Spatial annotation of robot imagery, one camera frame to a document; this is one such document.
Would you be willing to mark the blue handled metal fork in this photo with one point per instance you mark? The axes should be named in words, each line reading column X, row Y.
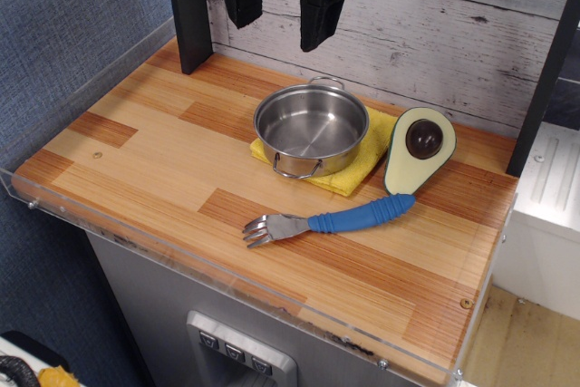
column 274, row 227

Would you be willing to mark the small stainless steel pot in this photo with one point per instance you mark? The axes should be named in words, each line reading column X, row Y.
column 312, row 129

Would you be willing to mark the yellow folded cloth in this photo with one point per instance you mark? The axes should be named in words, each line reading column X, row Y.
column 372, row 148

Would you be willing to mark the toy avocado half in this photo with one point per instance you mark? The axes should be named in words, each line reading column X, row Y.
column 422, row 141

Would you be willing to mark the clear acrylic table guard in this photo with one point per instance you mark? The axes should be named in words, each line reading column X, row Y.
column 162, row 165

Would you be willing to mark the grey toy fridge cabinet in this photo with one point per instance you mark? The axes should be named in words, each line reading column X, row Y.
column 155, row 300

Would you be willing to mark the silver dispenser button panel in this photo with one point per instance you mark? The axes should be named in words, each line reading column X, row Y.
column 232, row 358

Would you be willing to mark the white side counter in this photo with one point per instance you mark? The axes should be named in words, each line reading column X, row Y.
column 538, row 258

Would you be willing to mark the yellow object at corner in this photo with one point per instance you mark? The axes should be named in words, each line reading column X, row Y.
column 57, row 377

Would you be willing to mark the black right vertical post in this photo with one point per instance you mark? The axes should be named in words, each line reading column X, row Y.
column 536, row 111

